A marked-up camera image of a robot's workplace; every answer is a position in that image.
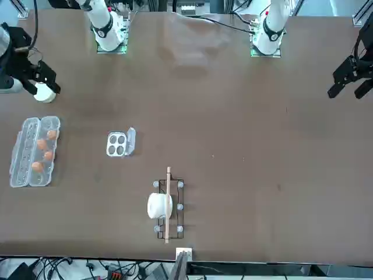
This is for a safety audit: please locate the black table cable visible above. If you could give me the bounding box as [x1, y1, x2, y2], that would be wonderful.
[174, 12, 255, 34]

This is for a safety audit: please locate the ribbed power adapter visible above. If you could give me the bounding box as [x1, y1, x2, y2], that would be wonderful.
[147, 264, 169, 280]

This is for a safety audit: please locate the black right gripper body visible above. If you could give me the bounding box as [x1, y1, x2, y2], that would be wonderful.
[2, 26, 40, 86]

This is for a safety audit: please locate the aluminium camera post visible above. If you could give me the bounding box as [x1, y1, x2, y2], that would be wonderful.
[175, 247, 193, 280]

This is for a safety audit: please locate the transparent twelve-slot egg tray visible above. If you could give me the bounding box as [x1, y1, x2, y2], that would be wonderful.
[9, 115, 61, 188]

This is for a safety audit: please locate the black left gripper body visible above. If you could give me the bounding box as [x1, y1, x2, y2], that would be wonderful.
[357, 20, 373, 80]

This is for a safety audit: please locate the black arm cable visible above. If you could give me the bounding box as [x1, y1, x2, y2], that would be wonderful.
[27, 0, 40, 52]

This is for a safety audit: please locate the black wire cup rack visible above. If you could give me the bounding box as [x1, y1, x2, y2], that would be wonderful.
[152, 166, 185, 244]

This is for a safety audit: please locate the white bowl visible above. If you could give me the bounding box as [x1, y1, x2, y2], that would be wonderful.
[32, 82, 57, 104]

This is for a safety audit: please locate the transparent four-slot egg tray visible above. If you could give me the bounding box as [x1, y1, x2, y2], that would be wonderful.
[105, 126, 137, 158]

